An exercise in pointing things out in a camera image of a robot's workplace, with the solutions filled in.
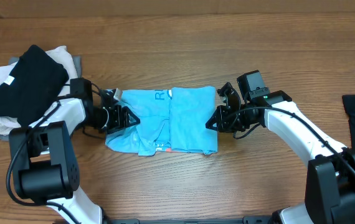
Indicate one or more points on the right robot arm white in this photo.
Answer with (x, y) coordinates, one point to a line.
(330, 179)

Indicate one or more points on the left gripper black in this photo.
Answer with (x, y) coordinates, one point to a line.
(121, 119)

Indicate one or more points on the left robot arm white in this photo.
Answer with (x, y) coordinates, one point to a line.
(44, 170)

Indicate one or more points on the light blue t-shirt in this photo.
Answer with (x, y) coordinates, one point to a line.
(170, 121)

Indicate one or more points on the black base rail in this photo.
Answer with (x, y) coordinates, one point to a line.
(244, 220)

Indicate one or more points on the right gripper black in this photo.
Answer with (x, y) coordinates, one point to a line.
(224, 126)

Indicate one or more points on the folded black garment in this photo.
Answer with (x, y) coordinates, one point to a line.
(36, 81)

